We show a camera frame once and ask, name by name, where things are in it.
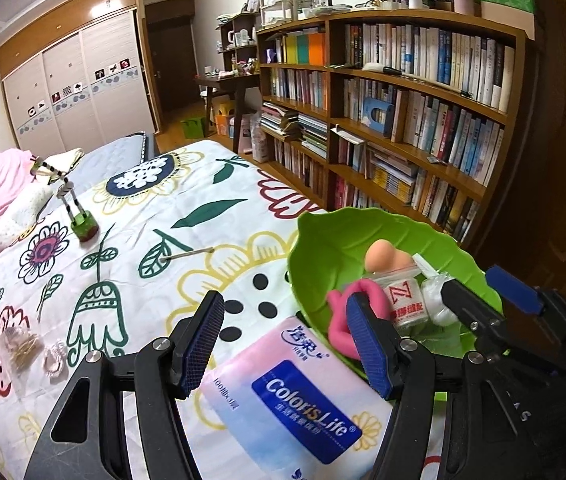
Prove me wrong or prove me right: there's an orange makeup sponge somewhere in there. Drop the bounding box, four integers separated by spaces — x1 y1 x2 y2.
363 240 415 274

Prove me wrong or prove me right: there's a cotton swabs plastic bag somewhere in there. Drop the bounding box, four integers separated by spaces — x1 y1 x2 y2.
0 325 44 398

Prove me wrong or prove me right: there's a pink foam tube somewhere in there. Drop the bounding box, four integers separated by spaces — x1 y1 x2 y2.
326 278 390 361

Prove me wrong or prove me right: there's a cotton balls bag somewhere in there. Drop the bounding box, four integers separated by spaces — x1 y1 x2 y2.
421 273 458 327

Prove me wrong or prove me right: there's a floral bed sheet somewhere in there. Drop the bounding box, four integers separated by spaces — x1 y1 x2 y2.
0 141 318 479

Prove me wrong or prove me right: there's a tissue pack blue label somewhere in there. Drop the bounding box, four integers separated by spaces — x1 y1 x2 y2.
201 316 391 479

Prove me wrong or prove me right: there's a wooden cotton swab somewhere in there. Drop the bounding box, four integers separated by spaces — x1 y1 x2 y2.
159 247 216 262

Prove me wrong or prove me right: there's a striped giraffe toy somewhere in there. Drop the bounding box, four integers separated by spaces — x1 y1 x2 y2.
30 156 100 244

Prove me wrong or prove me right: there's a green leaf tray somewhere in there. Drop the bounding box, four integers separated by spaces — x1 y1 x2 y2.
286 206 505 403

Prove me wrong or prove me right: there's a white pillow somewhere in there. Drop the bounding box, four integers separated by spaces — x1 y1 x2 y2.
0 182 53 252

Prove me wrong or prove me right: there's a wooden bookshelf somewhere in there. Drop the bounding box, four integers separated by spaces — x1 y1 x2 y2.
215 0 537 246

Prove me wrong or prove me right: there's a folded cream towel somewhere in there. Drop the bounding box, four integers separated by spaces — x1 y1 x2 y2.
44 148 84 174

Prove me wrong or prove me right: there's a green stool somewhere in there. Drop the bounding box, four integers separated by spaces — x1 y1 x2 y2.
181 117 206 140

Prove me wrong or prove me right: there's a wooden desk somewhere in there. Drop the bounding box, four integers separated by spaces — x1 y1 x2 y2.
195 74 260 154

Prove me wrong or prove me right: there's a white sliding wardrobe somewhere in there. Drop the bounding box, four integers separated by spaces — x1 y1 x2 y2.
0 0 158 156

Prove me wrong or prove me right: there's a dark wooden door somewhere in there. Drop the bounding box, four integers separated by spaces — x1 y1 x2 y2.
145 0 199 114

